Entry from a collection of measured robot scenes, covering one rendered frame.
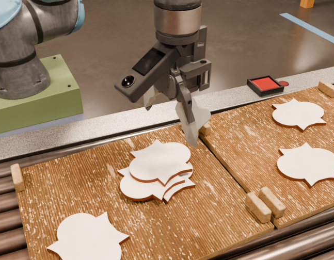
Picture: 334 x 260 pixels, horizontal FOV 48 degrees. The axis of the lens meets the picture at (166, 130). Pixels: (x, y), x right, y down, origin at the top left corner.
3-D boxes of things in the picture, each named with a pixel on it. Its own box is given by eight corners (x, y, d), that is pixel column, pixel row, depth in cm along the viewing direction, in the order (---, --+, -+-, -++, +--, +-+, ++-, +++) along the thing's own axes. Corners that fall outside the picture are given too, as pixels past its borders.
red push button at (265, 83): (250, 84, 111) (251, 80, 110) (267, 81, 113) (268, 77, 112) (261, 95, 107) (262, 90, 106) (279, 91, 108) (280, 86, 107)
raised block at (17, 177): (12, 174, 78) (9, 164, 77) (21, 172, 79) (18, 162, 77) (16, 194, 74) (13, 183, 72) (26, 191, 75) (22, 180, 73)
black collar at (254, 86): (246, 83, 111) (247, 78, 110) (268, 79, 114) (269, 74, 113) (260, 96, 106) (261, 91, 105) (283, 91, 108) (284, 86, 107)
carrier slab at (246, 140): (189, 126, 94) (190, 120, 93) (317, 90, 108) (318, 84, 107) (278, 230, 69) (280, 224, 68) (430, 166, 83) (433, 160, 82)
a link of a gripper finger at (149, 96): (165, 103, 80) (183, 83, 72) (143, 112, 77) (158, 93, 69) (159, 91, 81) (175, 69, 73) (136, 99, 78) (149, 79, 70)
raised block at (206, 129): (192, 123, 92) (192, 114, 91) (199, 121, 93) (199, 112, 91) (204, 136, 88) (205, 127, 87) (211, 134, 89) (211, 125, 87)
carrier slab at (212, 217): (13, 176, 80) (11, 171, 79) (185, 127, 94) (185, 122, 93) (45, 330, 55) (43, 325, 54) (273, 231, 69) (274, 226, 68)
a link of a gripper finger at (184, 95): (200, 119, 64) (182, 71, 63) (193, 123, 64) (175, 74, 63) (185, 122, 68) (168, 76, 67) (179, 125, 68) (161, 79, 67)
